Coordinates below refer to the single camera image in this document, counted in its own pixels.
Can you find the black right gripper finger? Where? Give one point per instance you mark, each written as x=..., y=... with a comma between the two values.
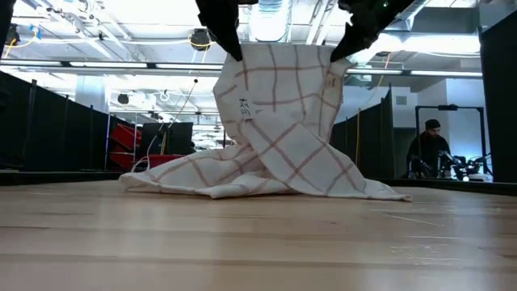
x=355, y=40

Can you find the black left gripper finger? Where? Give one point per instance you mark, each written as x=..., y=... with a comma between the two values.
x=224, y=24

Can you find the white towel with red checks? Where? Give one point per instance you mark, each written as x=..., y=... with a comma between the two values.
x=282, y=101

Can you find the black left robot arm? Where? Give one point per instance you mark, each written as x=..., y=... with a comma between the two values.
x=6, y=20

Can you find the long ceiling light strip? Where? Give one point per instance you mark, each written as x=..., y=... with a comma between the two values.
x=444, y=73
x=113, y=64

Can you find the small black round ceiling fixture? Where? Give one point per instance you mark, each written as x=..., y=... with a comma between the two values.
x=123, y=98

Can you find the person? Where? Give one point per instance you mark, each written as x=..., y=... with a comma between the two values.
x=428, y=149

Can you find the red plastic bin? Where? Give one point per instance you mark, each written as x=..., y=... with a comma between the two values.
x=165, y=159

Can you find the tall black partition panel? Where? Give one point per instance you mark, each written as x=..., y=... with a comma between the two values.
x=501, y=101

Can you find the red storage rack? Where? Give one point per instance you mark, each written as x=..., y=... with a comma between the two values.
x=123, y=141

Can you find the background robot arms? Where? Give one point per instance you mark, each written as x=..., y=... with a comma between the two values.
x=464, y=165

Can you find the silver ceiling duct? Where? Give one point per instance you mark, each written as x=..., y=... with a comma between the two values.
x=268, y=20

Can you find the black background rig frame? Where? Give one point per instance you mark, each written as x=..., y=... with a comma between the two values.
x=448, y=107

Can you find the long black partition wall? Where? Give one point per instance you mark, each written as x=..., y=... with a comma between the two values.
x=48, y=133

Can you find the black aluminium table frame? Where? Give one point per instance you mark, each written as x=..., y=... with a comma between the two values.
x=60, y=178

